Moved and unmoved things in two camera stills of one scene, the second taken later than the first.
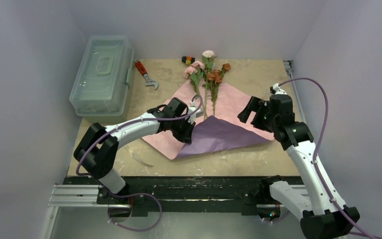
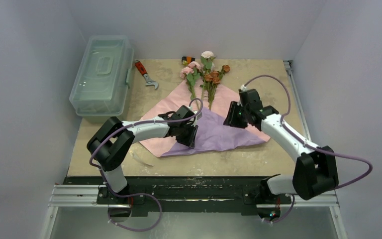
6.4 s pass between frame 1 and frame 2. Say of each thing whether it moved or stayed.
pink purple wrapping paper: moved
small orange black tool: stayed
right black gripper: moved
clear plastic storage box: stayed
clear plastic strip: stayed
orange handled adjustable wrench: stayed
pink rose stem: moved
